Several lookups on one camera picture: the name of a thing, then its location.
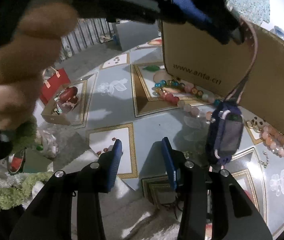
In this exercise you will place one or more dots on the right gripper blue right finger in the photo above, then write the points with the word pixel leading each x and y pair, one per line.
pixel 170 161

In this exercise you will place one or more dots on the red gift bag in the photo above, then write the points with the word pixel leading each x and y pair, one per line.
pixel 52 80

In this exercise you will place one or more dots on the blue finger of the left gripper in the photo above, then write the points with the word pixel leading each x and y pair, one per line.
pixel 191 12

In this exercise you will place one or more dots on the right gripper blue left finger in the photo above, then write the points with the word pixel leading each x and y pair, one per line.
pixel 114 161

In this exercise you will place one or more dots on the person left hand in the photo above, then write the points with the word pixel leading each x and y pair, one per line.
pixel 34 47

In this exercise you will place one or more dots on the brown cardboard box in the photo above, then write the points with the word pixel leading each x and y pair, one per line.
pixel 194 56

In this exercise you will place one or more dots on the purple kids smart watch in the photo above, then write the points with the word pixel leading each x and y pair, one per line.
pixel 226 123

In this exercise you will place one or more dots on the blue water dispenser bottle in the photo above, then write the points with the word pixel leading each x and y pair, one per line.
pixel 278 32

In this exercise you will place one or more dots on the teal floral wall cloth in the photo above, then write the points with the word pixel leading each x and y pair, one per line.
pixel 255 11

